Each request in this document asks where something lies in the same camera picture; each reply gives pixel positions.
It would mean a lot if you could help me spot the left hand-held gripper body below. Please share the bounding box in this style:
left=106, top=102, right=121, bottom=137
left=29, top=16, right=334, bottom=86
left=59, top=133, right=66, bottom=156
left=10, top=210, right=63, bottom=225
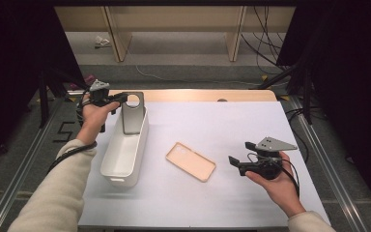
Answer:
left=88, top=79, right=112, bottom=107

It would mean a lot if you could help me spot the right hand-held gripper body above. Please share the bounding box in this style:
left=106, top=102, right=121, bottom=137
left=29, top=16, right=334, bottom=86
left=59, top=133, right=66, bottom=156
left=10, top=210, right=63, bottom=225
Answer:
left=238, top=136, right=300, bottom=181

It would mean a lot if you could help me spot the silver grey phone case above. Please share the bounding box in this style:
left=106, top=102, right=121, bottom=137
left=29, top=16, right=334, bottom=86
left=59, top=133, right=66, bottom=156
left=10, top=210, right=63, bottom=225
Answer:
left=120, top=91, right=147, bottom=135

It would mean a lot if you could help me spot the beige phone case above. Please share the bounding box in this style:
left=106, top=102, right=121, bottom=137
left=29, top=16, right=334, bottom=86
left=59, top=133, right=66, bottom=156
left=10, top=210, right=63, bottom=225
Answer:
left=165, top=141, right=217, bottom=184

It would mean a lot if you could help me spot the white storage box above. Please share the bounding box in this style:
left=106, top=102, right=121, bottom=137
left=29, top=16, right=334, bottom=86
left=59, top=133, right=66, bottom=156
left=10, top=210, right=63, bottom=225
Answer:
left=100, top=102, right=150, bottom=189

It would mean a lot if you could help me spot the person's left hand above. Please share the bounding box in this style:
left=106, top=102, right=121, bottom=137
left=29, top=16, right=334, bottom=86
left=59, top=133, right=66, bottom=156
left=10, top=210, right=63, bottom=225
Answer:
left=76, top=101, right=121, bottom=147

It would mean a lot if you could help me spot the person's right hand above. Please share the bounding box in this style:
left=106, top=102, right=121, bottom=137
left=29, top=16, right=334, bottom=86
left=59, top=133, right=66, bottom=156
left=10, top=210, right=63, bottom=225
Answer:
left=244, top=151, right=307, bottom=218

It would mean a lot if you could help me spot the purple object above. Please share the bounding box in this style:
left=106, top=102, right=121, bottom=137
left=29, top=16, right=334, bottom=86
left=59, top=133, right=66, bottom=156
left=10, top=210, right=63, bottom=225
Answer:
left=70, top=74, right=98, bottom=91

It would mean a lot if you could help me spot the white table sheet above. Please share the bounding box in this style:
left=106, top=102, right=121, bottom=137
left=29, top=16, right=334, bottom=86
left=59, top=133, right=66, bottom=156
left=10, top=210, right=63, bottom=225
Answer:
left=77, top=101, right=332, bottom=228

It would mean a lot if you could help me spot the crumpled white paper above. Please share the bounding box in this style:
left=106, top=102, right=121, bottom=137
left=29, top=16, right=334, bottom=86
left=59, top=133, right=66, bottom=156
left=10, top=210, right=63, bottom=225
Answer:
left=94, top=35, right=112, bottom=49

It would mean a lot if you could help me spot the light wooden table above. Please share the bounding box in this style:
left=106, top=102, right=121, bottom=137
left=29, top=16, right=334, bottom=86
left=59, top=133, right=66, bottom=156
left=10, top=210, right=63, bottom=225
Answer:
left=107, top=89, right=278, bottom=102

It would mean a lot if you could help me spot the light wooden shelf unit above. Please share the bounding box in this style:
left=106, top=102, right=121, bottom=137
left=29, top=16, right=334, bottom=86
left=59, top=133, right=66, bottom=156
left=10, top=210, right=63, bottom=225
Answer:
left=53, top=5, right=297, bottom=63

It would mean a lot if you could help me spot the dark curtain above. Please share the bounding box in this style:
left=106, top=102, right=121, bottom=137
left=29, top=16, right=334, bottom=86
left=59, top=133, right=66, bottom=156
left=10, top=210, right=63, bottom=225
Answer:
left=0, top=0, right=86, bottom=168
left=276, top=0, right=371, bottom=220

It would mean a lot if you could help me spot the right hand-held gripper cable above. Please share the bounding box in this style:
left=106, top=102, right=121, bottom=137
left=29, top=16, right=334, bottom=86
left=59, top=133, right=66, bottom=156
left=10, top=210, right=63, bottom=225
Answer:
left=247, top=152, right=301, bottom=198

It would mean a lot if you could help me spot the hand-held gripper cable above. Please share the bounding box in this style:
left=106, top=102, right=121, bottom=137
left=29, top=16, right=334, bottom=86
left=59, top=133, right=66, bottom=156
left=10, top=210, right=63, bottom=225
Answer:
left=46, top=141, right=99, bottom=175
left=247, top=152, right=301, bottom=198

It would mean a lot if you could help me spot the left hand-held gripper cable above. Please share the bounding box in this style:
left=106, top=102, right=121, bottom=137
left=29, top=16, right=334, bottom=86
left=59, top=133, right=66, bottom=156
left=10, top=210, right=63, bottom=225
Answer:
left=46, top=141, right=99, bottom=175

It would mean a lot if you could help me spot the aluminium floor rail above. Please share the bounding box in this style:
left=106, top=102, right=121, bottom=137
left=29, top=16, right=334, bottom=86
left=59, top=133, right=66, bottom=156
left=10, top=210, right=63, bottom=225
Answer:
left=0, top=100, right=62, bottom=232
left=288, top=96, right=368, bottom=232

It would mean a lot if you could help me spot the black cable bundle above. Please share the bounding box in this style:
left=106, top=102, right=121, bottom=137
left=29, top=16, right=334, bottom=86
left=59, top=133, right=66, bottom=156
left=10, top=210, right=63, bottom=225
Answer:
left=241, top=5, right=291, bottom=76

